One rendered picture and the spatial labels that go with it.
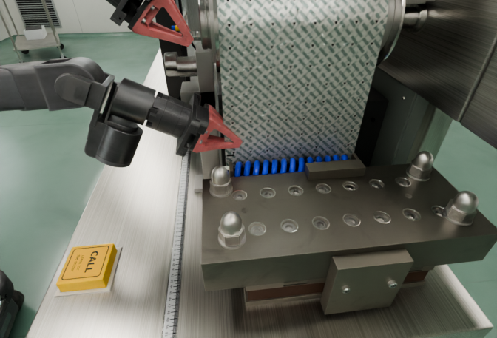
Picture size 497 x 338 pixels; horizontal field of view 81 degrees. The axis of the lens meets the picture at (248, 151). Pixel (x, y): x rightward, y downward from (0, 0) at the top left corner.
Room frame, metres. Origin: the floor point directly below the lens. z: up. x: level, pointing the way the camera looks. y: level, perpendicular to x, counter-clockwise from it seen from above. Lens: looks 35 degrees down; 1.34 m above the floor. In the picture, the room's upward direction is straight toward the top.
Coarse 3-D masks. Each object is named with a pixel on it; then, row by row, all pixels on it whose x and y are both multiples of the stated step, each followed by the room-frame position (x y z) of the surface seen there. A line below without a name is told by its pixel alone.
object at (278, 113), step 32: (224, 96) 0.41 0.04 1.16; (256, 96) 0.42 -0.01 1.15; (288, 96) 0.42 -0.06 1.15; (320, 96) 0.43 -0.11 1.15; (352, 96) 0.44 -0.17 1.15; (256, 128) 0.42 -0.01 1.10; (288, 128) 0.42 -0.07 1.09; (320, 128) 0.43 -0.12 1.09; (352, 128) 0.44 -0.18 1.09; (288, 160) 0.43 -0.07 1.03
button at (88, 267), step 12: (72, 252) 0.31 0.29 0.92; (84, 252) 0.31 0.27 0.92; (96, 252) 0.31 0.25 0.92; (108, 252) 0.31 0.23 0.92; (72, 264) 0.28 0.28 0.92; (84, 264) 0.28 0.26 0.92; (96, 264) 0.28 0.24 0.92; (108, 264) 0.29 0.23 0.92; (60, 276) 0.26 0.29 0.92; (72, 276) 0.26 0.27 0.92; (84, 276) 0.26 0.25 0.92; (96, 276) 0.26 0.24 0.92; (108, 276) 0.27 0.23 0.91; (60, 288) 0.25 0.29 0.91; (72, 288) 0.25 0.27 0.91; (84, 288) 0.25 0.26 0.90
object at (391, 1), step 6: (210, 0) 0.43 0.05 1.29; (390, 0) 0.46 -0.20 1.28; (210, 6) 0.42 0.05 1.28; (390, 6) 0.45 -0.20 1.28; (210, 12) 0.42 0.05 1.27; (390, 12) 0.45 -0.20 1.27; (210, 18) 0.42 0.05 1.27; (390, 18) 0.45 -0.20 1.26; (210, 24) 0.42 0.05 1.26; (390, 24) 0.45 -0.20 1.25; (210, 30) 0.42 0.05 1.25; (384, 36) 0.45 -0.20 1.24; (384, 42) 0.45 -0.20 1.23
